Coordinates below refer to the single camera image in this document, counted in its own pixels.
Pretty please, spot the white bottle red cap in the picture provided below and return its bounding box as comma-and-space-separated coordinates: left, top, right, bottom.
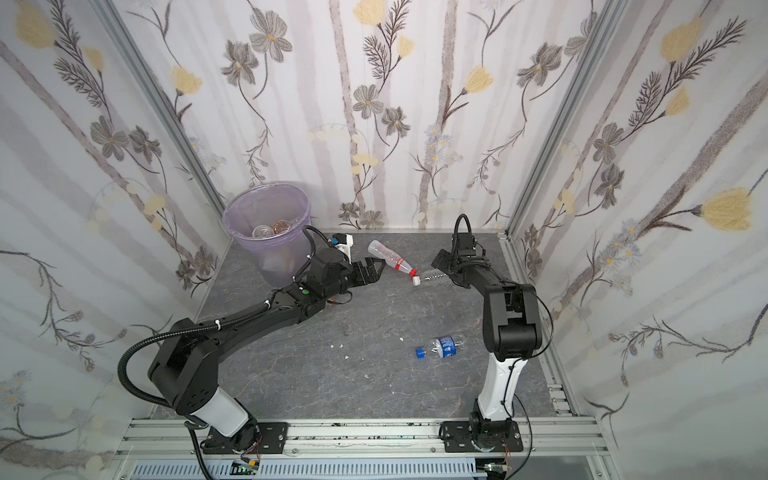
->
368, 240, 421, 286

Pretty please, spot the purple lined mesh trash bin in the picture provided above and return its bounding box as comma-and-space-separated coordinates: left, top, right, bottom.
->
222, 183, 311, 287

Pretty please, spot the clear bottle white cap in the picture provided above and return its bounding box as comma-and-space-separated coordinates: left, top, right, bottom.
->
419, 269, 451, 286

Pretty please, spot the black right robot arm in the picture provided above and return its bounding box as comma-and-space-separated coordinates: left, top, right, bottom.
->
432, 214, 550, 453

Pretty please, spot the white cable duct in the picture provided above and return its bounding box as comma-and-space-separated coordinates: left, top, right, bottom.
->
122, 458, 487, 479

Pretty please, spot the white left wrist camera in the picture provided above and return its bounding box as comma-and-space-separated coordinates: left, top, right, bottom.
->
330, 233, 354, 261

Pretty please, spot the blue cap water bottle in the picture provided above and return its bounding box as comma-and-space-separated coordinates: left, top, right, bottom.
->
415, 334, 466, 359

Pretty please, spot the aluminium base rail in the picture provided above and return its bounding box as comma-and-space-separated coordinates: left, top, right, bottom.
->
113, 418, 607, 463

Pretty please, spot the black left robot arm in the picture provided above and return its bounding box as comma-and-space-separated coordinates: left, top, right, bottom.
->
117, 226, 386, 454

